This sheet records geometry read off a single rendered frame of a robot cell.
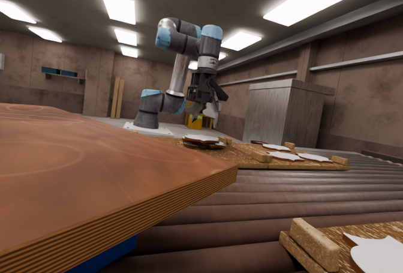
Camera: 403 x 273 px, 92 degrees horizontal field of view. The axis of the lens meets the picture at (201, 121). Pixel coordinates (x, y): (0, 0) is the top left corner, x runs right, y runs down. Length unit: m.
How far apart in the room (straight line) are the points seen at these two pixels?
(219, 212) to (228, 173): 0.19
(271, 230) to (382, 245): 0.13
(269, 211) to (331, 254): 0.16
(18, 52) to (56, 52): 1.34
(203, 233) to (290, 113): 3.80
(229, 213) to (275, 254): 0.10
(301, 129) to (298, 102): 0.54
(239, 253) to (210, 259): 0.04
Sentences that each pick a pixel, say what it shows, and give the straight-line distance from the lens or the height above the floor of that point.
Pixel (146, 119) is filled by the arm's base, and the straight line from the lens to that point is 1.17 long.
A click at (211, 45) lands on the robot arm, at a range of 0.71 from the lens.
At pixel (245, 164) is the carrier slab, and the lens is 0.63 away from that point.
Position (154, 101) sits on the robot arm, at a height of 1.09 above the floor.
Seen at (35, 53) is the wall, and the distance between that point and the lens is 11.38.
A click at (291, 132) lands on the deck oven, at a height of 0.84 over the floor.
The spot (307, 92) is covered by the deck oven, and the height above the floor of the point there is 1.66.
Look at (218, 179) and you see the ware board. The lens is 0.16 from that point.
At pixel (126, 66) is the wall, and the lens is 10.53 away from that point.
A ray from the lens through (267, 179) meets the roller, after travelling 0.59.
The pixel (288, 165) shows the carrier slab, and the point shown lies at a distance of 0.74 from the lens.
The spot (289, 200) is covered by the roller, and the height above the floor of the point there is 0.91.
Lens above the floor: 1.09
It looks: 4 degrees down
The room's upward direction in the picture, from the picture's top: 8 degrees clockwise
